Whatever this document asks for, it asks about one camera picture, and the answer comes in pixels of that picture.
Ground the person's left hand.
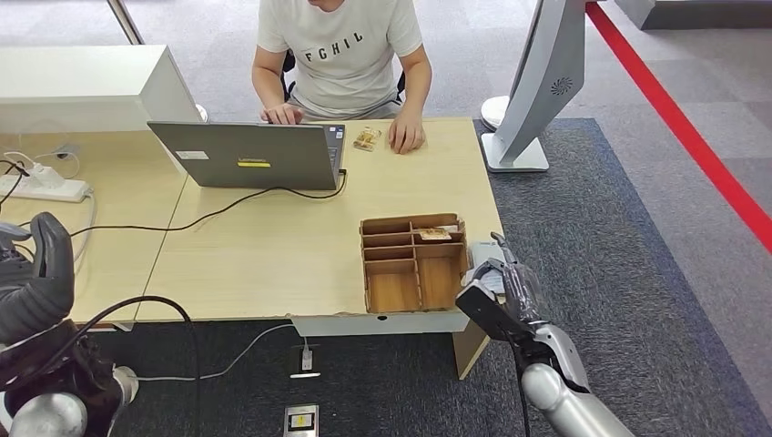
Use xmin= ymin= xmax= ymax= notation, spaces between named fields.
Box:
xmin=387 ymin=110 xmax=428 ymax=156

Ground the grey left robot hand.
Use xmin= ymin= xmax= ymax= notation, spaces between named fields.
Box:
xmin=0 ymin=210 xmax=76 ymax=346

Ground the person's right hand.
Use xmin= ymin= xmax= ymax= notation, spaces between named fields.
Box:
xmin=260 ymin=103 xmax=305 ymax=126

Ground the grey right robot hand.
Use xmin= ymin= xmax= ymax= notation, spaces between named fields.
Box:
xmin=470 ymin=231 xmax=551 ymax=331

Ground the grey white card reader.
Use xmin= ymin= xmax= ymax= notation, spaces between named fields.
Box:
xmin=468 ymin=240 xmax=504 ymax=270

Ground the person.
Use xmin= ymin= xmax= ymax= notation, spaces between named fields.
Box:
xmin=251 ymin=0 xmax=433 ymax=156

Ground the grey laptop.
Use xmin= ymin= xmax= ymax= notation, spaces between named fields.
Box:
xmin=147 ymin=120 xmax=348 ymax=192

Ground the wooden desk leg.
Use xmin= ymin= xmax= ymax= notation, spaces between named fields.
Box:
xmin=452 ymin=320 xmax=493 ymax=381

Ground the white power strip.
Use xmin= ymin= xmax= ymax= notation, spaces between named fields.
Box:
xmin=0 ymin=173 xmax=92 ymax=204

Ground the white round base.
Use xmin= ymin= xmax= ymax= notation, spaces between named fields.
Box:
xmin=480 ymin=94 xmax=513 ymax=131

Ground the white charger plug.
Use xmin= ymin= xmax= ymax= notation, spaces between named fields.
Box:
xmin=26 ymin=162 xmax=66 ymax=189

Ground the wooden divided organizer box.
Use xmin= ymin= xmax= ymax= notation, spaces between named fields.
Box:
xmin=360 ymin=212 xmax=471 ymax=315

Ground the grey kiosk screen stand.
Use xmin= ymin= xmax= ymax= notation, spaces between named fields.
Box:
xmin=480 ymin=0 xmax=589 ymax=175

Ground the white desk drawer panel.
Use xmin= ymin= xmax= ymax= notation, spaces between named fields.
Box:
xmin=290 ymin=312 xmax=474 ymax=338

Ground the metal pole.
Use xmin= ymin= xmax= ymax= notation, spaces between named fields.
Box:
xmin=107 ymin=0 xmax=146 ymax=46

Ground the white cabinet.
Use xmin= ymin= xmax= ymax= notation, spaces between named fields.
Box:
xmin=0 ymin=43 xmax=203 ymax=134

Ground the white plug in floor outlet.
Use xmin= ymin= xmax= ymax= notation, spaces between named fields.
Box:
xmin=289 ymin=343 xmax=322 ymax=380

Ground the metal floor socket plate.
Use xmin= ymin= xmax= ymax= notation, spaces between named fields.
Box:
xmin=283 ymin=403 xmax=320 ymax=437

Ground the grey platform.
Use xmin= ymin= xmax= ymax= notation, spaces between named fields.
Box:
xmin=615 ymin=0 xmax=772 ymax=30

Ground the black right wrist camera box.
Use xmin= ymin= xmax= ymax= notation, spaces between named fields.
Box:
xmin=455 ymin=279 xmax=535 ymax=344

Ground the grey power strip cable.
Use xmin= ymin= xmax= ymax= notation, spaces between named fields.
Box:
xmin=71 ymin=189 xmax=97 ymax=267

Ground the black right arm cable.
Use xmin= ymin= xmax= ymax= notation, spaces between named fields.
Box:
xmin=508 ymin=336 xmax=533 ymax=437

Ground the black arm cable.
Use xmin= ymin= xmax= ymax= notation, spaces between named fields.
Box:
xmin=508 ymin=336 xmax=533 ymax=437
xmin=12 ymin=294 xmax=204 ymax=437

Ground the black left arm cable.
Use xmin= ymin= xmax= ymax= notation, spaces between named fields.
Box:
xmin=12 ymin=294 xmax=204 ymax=437

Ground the thin black cable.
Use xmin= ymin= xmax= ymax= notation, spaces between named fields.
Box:
xmin=0 ymin=158 xmax=30 ymax=209

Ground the thin white cable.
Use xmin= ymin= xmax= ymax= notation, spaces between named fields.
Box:
xmin=0 ymin=150 xmax=81 ymax=180

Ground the black laptop power cable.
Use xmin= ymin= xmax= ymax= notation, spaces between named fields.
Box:
xmin=12 ymin=168 xmax=350 ymax=267

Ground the grey floor cable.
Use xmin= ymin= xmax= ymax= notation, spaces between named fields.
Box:
xmin=135 ymin=322 xmax=309 ymax=382

